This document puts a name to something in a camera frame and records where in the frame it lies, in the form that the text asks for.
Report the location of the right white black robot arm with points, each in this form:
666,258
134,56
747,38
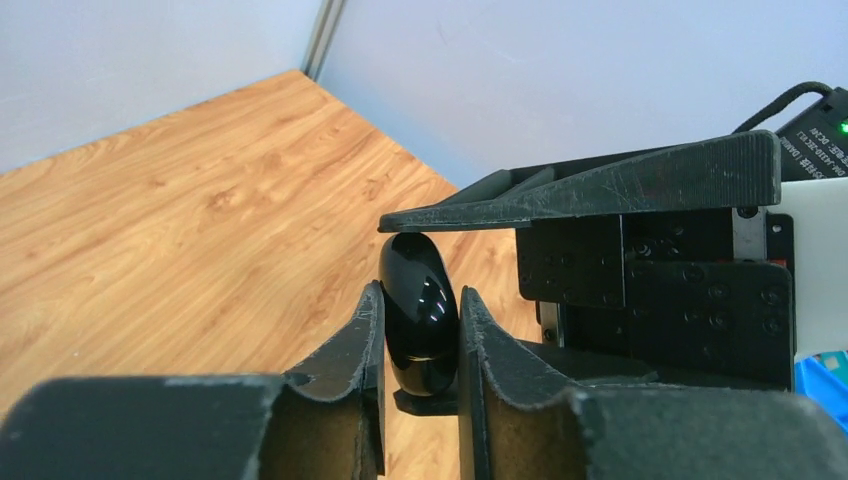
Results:
810,121

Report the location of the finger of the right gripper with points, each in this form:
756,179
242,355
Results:
444,404

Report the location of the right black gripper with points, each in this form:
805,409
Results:
697,297

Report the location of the black earbud charging case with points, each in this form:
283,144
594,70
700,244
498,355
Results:
421,314

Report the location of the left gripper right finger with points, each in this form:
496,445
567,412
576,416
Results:
519,418

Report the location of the blue plastic bin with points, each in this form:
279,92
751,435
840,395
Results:
823,378

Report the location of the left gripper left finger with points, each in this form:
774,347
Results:
321,419

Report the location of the right aluminium corner post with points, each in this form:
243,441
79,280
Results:
323,32

